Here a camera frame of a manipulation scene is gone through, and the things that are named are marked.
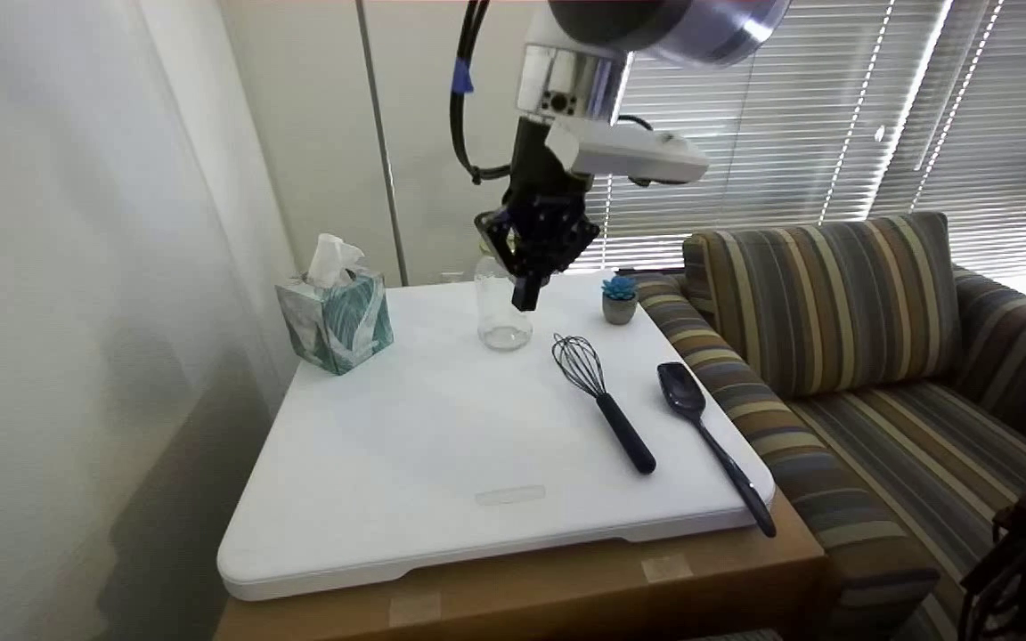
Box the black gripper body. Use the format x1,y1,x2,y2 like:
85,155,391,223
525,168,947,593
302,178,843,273
475,118,600,279

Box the clear glass jar yellow lid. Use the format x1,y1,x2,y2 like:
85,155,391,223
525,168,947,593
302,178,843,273
475,257,535,353

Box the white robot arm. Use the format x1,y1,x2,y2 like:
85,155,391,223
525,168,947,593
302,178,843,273
448,0,791,311

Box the small blue succulent pot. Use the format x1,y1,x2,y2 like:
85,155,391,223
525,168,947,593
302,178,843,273
601,273,639,326

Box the black plastic spoon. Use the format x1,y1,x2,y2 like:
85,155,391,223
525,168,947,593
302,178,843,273
657,365,776,537

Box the teal patterned tissue box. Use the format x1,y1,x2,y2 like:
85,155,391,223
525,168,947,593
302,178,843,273
277,234,391,374

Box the white window blinds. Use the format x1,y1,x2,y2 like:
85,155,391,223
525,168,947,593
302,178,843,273
593,0,1026,293

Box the cardboard box under board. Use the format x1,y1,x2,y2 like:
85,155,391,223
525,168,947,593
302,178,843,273
214,498,829,641

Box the striped sofa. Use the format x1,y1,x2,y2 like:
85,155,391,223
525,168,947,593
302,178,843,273
639,210,1026,641

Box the black wire whisk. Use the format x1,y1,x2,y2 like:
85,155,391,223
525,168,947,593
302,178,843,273
553,335,657,474

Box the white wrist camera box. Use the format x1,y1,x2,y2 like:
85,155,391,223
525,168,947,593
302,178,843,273
545,118,709,184

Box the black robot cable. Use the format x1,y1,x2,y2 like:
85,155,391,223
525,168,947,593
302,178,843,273
447,0,518,188

